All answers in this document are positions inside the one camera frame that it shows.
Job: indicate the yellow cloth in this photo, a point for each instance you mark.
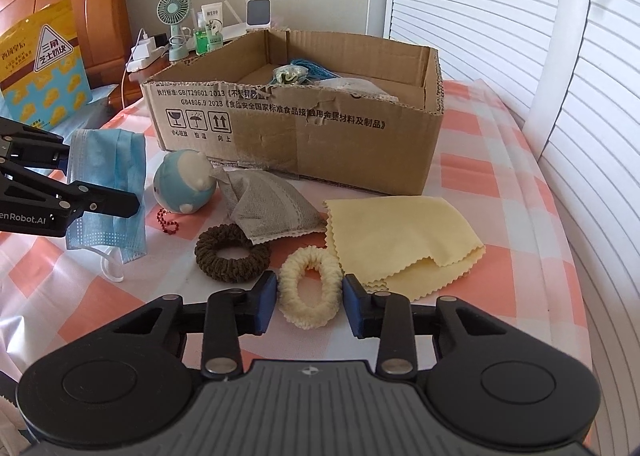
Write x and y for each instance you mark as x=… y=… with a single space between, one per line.
x=400 y=236

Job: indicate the white cosmetic tube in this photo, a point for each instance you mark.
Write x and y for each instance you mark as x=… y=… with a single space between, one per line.
x=212 y=12

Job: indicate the white charger plug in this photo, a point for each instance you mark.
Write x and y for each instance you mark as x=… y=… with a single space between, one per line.
x=142 y=48

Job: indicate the pink checked bedsheet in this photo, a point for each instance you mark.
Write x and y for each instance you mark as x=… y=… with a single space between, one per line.
x=475 y=186

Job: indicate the cream scrunchie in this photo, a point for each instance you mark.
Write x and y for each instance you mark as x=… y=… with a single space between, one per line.
x=290 y=296

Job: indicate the blue and white plush toy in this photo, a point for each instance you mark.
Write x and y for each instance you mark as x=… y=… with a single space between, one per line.
x=177 y=181

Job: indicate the brown cardboard box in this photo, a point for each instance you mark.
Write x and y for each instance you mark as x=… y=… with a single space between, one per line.
x=325 y=146

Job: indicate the green handheld fan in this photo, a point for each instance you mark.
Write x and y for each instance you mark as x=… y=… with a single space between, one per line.
x=175 y=6

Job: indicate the white door frame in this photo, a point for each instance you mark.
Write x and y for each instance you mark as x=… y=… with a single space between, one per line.
x=560 y=51

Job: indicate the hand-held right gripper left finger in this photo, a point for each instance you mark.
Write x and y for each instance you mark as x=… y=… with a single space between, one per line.
x=267 y=298

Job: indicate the blue face mask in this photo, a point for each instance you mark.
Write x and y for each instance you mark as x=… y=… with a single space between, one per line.
x=110 y=161

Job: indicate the white cube device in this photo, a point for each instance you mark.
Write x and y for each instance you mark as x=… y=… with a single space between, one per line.
x=257 y=13

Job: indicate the green sanitizer bottle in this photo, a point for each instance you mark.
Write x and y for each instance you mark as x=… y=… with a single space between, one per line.
x=201 y=42

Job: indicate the blue tassel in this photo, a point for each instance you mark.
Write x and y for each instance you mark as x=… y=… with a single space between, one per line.
x=310 y=67

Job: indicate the yellow snack bag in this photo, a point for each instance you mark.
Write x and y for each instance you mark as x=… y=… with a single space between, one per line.
x=45 y=76

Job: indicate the white router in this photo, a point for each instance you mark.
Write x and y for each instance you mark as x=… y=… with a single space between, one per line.
x=235 y=31

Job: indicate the white pump bottle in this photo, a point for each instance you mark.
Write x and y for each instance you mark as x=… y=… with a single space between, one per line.
x=216 y=36

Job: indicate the black charger plug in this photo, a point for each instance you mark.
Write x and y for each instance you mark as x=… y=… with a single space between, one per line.
x=161 y=41

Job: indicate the brown scrunchie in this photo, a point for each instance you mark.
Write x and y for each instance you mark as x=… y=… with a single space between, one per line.
x=210 y=261

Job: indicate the green floral pouch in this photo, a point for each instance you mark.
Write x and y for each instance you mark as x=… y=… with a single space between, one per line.
x=287 y=75

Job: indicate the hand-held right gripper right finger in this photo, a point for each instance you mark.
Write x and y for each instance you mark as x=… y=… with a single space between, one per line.
x=352 y=306

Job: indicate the wooden nightstand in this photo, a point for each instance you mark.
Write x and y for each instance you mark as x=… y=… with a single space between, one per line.
x=135 y=86

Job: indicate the white power strip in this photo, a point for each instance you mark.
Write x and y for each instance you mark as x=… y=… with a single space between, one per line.
x=142 y=62

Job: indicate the grey fabric pouch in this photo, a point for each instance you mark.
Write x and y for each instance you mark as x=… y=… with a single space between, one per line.
x=270 y=206

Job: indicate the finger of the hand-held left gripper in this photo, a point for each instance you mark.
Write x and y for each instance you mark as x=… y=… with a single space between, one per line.
x=100 y=201
x=35 y=148

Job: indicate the white plastic wrap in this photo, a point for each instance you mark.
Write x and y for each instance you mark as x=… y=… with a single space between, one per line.
x=355 y=88

